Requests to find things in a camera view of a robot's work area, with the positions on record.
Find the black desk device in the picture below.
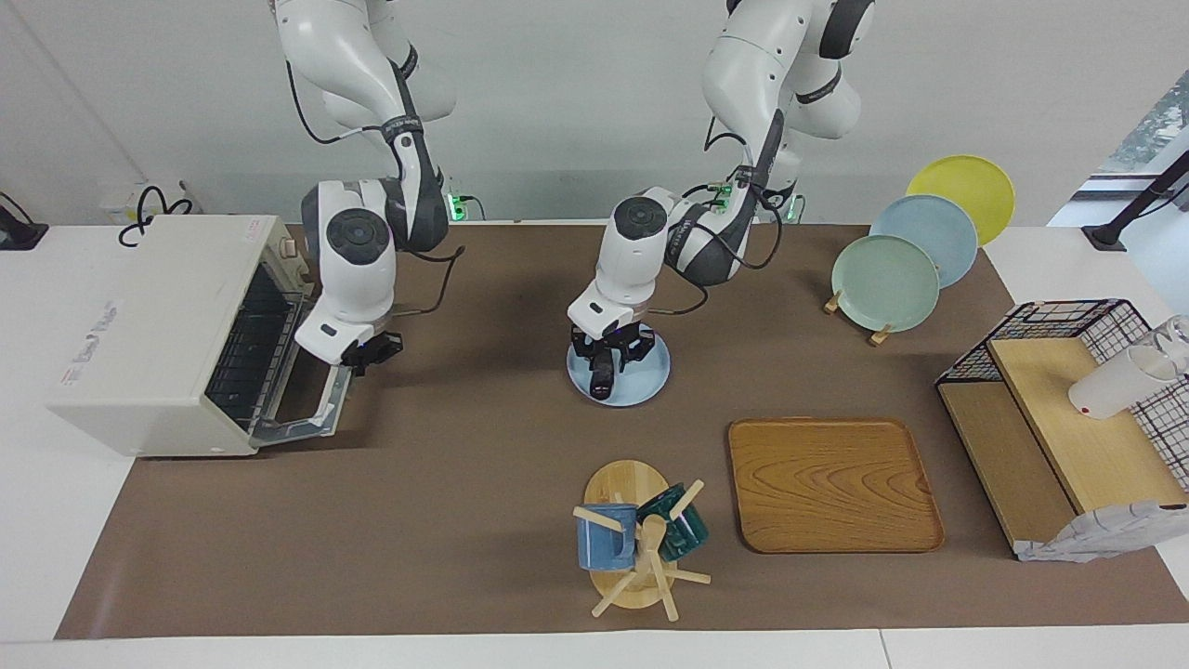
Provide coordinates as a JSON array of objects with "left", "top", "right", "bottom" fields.
[{"left": 0, "top": 190, "right": 49, "bottom": 252}]

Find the wooden serving tray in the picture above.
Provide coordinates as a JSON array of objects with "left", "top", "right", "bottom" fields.
[{"left": 727, "top": 418, "right": 946, "bottom": 555}]

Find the wooden plate rack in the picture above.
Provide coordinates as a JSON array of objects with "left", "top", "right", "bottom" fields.
[{"left": 823, "top": 290, "right": 895, "bottom": 347}]

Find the dark green mug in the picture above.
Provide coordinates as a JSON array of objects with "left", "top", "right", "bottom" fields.
[{"left": 636, "top": 483, "right": 710, "bottom": 562}]

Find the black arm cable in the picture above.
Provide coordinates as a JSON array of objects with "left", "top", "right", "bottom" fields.
[
  {"left": 648, "top": 139, "right": 783, "bottom": 317},
  {"left": 286, "top": 60, "right": 465, "bottom": 317}
]

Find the clear drinking glass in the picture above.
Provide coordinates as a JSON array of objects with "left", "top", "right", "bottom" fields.
[{"left": 1147, "top": 316, "right": 1189, "bottom": 373}]

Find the pale green plate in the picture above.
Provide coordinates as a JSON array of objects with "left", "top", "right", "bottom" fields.
[{"left": 830, "top": 235, "right": 941, "bottom": 334}]

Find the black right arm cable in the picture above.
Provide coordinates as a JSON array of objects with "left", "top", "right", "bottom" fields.
[{"left": 286, "top": 60, "right": 465, "bottom": 317}]

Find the yellow plate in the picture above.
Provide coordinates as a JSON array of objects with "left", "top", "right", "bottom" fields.
[{"left": 906, "top": 154, "right": 1016, "bottom": 247}]

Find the light blue plate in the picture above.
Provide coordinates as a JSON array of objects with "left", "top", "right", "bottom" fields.
[{"left": 567, "top": 321, "right": 671, "bottom": 408}]

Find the black clamp stand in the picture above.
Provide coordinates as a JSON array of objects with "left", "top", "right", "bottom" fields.
[{"left": 1082, "top": 149, "right": 1189, "bottom": 252}]

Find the brown table mat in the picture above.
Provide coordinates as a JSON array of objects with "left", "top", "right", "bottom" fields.
[{"left": 54, "top": 223, "right": 1189, "bottom": 640}]

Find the black coiled cable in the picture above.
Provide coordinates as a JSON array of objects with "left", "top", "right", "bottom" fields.
[{"left": 118, "top": 186, "right": 194, "bottom": 247}]

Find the black wire basket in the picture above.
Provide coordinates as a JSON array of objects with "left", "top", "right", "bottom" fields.
[{"left": 935, "top": 298, "right": 1189, "bottom": 493}]

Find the toaster oven glass door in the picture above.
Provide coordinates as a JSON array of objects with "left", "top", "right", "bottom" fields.
[{"left": 249, "top": 283, "right": 359, "bottom": 445}]

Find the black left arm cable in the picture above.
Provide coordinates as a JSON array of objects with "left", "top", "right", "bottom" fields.
[{"left": 648, "top": 139, "right": 783, "bottom": 317}]

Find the wooden mug tree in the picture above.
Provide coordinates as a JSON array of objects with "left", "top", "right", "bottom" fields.
[{"left": 573, "top": 459, "right": 712, "bottom": 622}]

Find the blue mug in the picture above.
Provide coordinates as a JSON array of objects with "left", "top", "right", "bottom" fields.
[{"left": 576, "top": 504, "right": 639, "bottom": 571}]

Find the wooden step shelf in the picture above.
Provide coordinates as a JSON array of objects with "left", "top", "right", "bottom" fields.
[{"left": 936, "top": 337, "right": 1189, "bottom": 558}]

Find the blue plate in rack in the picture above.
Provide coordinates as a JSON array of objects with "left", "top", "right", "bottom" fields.
[{"left": 869, "top": 194, "right": 979, "bottom": 289}]

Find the white toaster oven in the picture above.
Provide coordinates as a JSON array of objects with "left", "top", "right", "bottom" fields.
[{"left": 46, "top": 216, "right": 359, "bottom": 458}]

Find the white cup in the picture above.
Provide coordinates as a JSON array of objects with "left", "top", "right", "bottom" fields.
[{"left": 1067, "top": 346, "right": 1176, "bottom": 420}]

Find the grey checked cloth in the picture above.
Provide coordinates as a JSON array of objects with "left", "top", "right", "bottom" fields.
[{"left": 1014, "top": 500, "right": 1189, "bottom": 564}]

